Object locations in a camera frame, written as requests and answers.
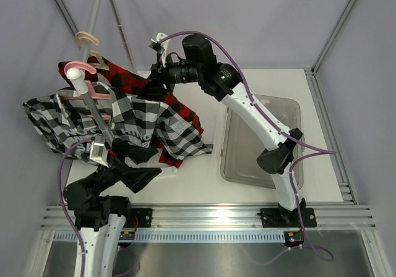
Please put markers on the beige plastic hanger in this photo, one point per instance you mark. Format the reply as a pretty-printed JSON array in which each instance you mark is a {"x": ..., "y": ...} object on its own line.
[{"x": 83, "y": 36}]

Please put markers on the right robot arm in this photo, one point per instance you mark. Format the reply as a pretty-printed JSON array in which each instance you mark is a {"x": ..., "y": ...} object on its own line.
[{"x": 227, "y": 85}]

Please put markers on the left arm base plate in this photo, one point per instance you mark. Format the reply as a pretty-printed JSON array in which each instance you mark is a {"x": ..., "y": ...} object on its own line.
[{"x": 137, "y": 218}]

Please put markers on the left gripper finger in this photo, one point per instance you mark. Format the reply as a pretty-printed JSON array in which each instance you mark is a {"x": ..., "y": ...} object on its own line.
[
  {"x": 121, "y": 149},
  {"x": 136, "y": 179}
]

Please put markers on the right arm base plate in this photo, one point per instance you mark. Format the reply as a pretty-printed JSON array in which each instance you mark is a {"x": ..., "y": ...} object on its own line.
[{"x": 282, "y": 218}]

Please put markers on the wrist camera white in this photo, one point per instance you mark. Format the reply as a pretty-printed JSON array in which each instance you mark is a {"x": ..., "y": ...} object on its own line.
[
  {"x": 98, "y": 151},
  {"x": 159, "y": 43}
]

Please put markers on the pink plastic hanger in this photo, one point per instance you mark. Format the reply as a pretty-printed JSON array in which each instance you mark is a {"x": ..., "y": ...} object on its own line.
[{"x": 75, "y": 73}]

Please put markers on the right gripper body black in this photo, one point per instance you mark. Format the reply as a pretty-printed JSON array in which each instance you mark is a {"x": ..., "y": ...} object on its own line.
[{"x": 176, "y": 73}]

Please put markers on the aluminium front rail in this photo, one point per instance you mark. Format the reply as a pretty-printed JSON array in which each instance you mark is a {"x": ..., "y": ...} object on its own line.
[{"x": 245, "y": 217}]

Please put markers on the red black plaid shirt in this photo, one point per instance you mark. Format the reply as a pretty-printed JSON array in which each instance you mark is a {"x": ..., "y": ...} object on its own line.
[{"x": 134, "y": 84}]

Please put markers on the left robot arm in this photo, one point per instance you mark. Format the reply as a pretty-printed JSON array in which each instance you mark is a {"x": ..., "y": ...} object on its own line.
[{"x": 96, "y": 219}]

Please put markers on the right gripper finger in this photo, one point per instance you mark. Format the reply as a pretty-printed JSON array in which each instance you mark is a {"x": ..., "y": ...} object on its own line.
[
  {"x": 154, "y": 69},
  {"x": 154, "y": 89}
]

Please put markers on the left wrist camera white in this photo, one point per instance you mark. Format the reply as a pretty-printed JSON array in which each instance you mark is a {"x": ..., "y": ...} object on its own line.
[{"x": 98, "y": 151}]

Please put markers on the slotted cable duct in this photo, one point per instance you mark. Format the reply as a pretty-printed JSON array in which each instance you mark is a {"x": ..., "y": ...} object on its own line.
[{"x": 205, "y": 237}]

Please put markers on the grey black plaid shirt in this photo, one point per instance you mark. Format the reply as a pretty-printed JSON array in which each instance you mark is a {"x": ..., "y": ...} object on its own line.
[{"x": 62, "y": 120}]

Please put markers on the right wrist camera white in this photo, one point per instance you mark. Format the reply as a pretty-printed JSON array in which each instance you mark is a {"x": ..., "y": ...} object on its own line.
[{"x": 159, "y": 43}]

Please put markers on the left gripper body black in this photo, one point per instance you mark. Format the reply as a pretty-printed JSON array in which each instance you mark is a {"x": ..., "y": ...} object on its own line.
[{"x": 104, "y": 177}]

